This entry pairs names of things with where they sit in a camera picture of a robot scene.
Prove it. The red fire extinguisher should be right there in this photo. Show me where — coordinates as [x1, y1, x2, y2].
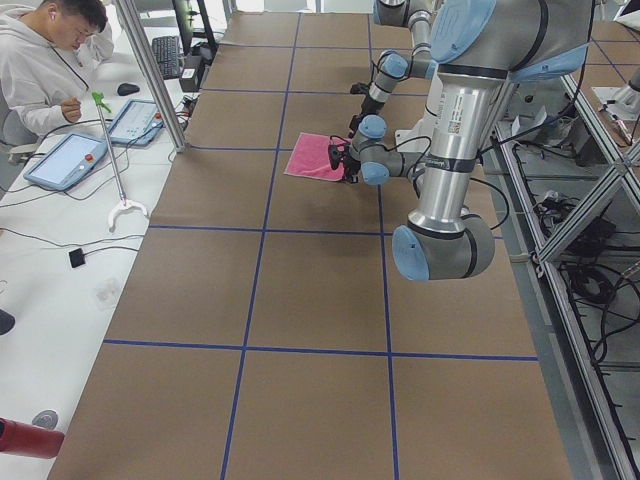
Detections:
[0, 418, 65, 459]

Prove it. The black monitor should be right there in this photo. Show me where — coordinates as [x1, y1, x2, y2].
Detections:
[172, 0, 217, 58]

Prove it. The upper blue teach pendant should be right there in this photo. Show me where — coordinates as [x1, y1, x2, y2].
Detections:
[108, 99, 164, 147]

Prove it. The blue teach pendant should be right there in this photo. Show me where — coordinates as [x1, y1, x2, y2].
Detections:
[23, 133, 107, 191]
[108, 99, 164, 147]

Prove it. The black box with label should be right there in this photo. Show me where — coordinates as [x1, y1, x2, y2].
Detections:
[179, 55, 205, 93]

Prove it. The person's hand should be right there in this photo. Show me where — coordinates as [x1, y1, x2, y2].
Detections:
[60, 97, 81, 123]

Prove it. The pink square towel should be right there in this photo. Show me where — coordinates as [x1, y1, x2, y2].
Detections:
[284, 133, 344, 182]

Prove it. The small black square pad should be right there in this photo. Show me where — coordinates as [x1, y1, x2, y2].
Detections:
[68, 247, 87, 269]

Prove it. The black computer mouse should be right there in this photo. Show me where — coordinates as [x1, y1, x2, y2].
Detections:
[116, 82, 140, 97]

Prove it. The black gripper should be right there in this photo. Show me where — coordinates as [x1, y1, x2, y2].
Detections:
[348, 94, 383, 138]
[328, 142, 361, 184]

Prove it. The lower blue teach pendant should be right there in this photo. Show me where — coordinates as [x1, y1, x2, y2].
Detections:
[23, 133, 107, 191]

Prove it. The person in white hoodie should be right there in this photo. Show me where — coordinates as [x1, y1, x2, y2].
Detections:
[1, 1, 114, 136]

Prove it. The aluminium frame post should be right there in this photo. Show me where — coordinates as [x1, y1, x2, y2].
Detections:
[113, 0, 187, 153]

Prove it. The black keyboard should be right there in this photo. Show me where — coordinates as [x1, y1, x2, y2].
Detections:
[151, 35, 182, 79]

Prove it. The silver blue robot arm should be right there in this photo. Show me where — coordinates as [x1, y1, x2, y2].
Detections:
[348, 0, 443, 138]
[328, 1, 594, 281]

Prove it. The reacher grabber stick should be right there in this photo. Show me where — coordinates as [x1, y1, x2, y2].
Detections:
[91, 91, 149, 233]

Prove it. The brown paper table cover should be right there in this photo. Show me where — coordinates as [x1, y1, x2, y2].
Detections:
[50, 13, 572, 479]

